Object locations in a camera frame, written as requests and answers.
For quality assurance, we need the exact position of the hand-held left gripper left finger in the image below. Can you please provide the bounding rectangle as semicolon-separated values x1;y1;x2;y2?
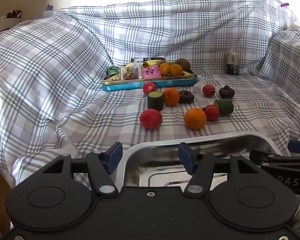
41;142;124;196

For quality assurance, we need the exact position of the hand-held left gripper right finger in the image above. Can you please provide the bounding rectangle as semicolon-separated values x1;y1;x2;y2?
178;142;266;196

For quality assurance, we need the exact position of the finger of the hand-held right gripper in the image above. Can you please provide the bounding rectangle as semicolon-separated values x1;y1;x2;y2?
288;140;300;155
249;149;295;167

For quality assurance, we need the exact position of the orange tangerine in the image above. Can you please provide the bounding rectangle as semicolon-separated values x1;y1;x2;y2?
163;88;180;107
184;108;207;130

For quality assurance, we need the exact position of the large red fruit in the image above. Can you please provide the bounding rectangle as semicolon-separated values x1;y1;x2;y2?
139;109;163;130

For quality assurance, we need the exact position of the small red tomato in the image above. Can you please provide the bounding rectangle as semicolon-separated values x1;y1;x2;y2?
202;84;216;98
202;104;221;122

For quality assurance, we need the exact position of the green cucumber piece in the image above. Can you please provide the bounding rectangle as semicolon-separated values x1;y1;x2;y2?
213;98;234;116
147;91;164;112

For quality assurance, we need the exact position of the dark water chestnut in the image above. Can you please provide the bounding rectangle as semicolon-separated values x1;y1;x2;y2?
178;90;195;104
219;85;235;99

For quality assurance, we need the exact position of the small red fruit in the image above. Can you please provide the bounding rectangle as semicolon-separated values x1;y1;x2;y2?
143;82;157;95

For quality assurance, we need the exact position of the blue and gold tin tray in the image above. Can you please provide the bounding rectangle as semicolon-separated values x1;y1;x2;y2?
102;69;199;92

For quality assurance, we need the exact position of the green wrapped candy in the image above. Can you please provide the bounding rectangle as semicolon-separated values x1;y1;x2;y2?
105;66;120;77

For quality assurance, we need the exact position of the clear packet of nuts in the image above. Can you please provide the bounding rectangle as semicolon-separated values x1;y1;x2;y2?
119;63;143;80

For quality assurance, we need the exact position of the small orange kumquat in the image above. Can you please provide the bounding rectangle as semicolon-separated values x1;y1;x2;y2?
159;63;171;76
170;64;183;77

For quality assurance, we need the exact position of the pink snack packet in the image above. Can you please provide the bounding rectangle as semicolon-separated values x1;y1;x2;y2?
141;66;162;79

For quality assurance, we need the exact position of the brown round fruit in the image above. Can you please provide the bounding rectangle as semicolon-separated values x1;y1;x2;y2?
174;58;192;73

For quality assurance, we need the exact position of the black snack packet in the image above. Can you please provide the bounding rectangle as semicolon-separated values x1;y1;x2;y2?
131;57;155;63

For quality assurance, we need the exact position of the gold foil wrapper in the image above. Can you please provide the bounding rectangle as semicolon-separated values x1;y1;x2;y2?
142;59;166;68

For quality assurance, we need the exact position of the grey plaid bed sheet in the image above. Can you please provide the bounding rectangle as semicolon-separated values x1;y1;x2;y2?
0;0;300;238

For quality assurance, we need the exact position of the white cardboard box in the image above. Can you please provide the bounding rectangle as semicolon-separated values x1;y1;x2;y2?
0;16;22;34

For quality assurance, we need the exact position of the dark furry item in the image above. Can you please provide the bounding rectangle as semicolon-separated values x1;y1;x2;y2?
6;9;22;19

